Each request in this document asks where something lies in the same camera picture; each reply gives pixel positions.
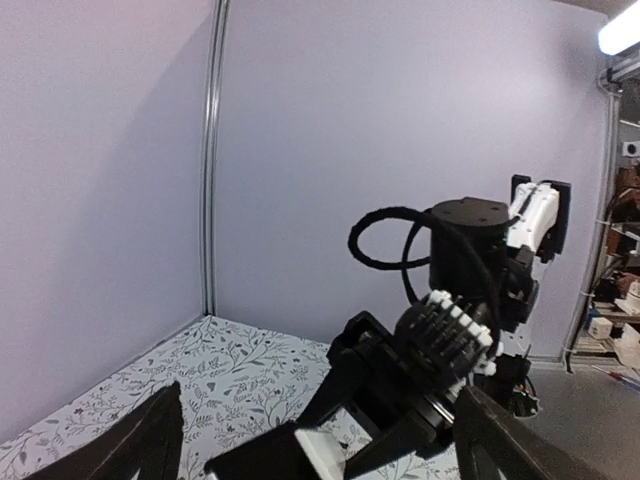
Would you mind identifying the background storage shelf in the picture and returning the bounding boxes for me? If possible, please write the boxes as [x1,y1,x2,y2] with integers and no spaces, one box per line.
[562,60,639,374]

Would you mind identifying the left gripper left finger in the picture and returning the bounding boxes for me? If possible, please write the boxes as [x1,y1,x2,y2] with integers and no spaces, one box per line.
[29,382,184,480]

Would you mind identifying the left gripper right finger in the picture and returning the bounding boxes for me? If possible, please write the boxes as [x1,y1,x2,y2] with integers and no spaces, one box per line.
[453,386,606,480]

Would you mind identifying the right aluminium frame post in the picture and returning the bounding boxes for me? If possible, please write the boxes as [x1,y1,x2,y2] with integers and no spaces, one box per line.
[200,1,230,316]

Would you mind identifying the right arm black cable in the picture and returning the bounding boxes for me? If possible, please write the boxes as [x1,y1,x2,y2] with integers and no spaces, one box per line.
[348,205,504,356]

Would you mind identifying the floral patterned table mat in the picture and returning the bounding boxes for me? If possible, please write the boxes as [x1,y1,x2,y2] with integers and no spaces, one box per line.
[0,314,461,480]

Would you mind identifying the ceiling light tube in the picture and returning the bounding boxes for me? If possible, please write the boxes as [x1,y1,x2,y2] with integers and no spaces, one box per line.
[597,1,640,56]

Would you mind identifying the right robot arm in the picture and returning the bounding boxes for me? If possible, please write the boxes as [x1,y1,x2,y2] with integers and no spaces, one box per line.
[204,175,571,479]

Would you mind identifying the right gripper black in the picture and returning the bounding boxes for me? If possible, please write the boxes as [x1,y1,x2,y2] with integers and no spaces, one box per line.
[204,291,498,479]

